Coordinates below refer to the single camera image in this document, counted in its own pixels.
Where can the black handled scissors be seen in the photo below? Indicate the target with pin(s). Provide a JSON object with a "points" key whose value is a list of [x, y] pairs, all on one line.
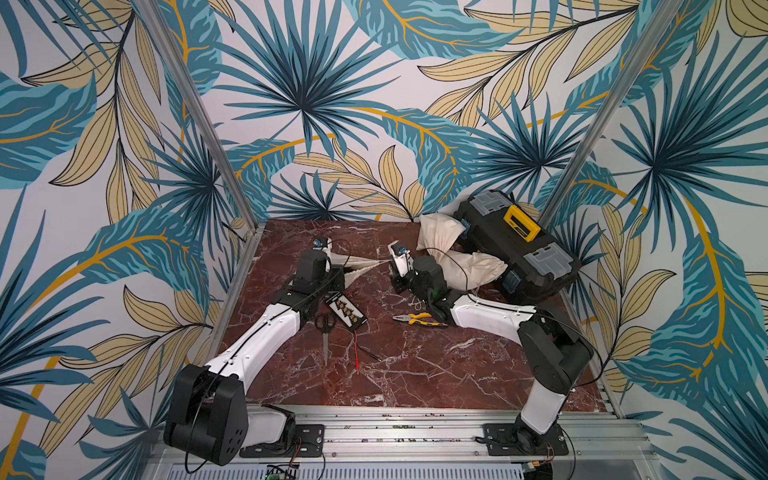
{"points": [[325, 323]]}

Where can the aluminium left corner post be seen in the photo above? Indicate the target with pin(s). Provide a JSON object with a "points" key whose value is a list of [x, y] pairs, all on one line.
{"points": [[163, 39]]}

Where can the black toolbox yellow handle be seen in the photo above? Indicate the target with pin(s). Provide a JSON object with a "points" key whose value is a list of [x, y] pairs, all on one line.
{"points": [[537, 264]]}

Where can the cream cloth soil bag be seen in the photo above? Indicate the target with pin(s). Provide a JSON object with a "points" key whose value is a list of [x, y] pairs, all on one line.
{"points": [[463, 271]]}

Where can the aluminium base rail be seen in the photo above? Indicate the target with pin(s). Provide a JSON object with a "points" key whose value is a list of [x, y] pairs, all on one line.
{"points": [[433, 443]]}

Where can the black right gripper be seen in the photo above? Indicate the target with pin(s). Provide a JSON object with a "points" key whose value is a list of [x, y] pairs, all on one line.
{"points": [[396, 280]]}

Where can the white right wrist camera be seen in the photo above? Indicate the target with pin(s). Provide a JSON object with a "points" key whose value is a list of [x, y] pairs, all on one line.
{"points": [[401, 258]]}

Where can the black connector board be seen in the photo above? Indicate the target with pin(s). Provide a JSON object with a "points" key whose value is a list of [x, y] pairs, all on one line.
{"points": [[346, 311]]}

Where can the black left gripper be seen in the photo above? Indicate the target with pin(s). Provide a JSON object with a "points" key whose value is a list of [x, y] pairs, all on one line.
{"points": [[338, 283]]}

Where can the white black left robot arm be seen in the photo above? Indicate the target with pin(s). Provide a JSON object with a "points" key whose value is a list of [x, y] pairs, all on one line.
{"points": [[208, 415]]}

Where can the yellow handled pliers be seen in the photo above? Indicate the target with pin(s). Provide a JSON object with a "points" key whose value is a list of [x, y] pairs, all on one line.
{"points": [[420, 319]]}

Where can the aluminium right corner post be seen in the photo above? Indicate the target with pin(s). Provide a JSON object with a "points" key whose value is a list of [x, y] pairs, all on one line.
{"points": [[647, 42]]}

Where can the aluminium corner post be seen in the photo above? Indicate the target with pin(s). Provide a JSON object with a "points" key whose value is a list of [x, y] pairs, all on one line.
{"points": [[647, 42], [163, 39]]}

